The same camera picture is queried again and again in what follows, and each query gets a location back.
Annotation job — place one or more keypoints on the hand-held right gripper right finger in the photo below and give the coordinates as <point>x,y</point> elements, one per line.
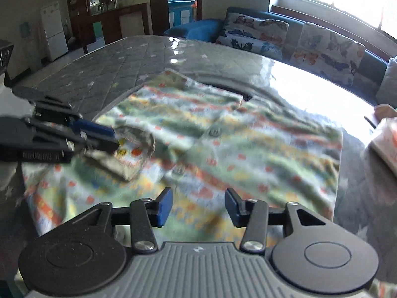
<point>235,208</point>

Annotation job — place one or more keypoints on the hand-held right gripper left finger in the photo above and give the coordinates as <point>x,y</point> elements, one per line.
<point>164,207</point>

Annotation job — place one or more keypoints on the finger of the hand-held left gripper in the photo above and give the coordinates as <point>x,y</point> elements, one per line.
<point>96,145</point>
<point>93,128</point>

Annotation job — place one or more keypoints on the green patterned child's shirt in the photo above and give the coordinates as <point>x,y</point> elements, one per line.
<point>248,149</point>

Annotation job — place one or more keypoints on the grey quilted table cover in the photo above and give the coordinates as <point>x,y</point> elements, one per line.
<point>108,62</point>

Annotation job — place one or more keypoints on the white refrigerator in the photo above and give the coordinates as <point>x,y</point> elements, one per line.
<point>54,31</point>

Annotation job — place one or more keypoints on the dark wooden cabinet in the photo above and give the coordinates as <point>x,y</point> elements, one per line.
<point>80,12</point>

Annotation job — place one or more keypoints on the blue cabinet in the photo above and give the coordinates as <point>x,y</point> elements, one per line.
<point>181,14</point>

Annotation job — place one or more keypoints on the blue sofa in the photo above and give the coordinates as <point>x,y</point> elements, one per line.
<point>204,29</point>

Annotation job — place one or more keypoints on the black pen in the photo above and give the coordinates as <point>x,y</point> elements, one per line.
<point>370,122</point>

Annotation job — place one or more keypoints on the small butterfly print cushion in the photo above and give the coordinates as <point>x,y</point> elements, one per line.
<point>257,26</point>
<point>248,48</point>

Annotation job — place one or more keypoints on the pink wet wipes pack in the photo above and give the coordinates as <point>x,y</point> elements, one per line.
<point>384,144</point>

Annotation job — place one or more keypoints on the large butterfly print cushion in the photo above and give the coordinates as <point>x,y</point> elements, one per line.
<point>328,52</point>

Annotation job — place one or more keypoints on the grey pillow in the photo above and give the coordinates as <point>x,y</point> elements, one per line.
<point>389,83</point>

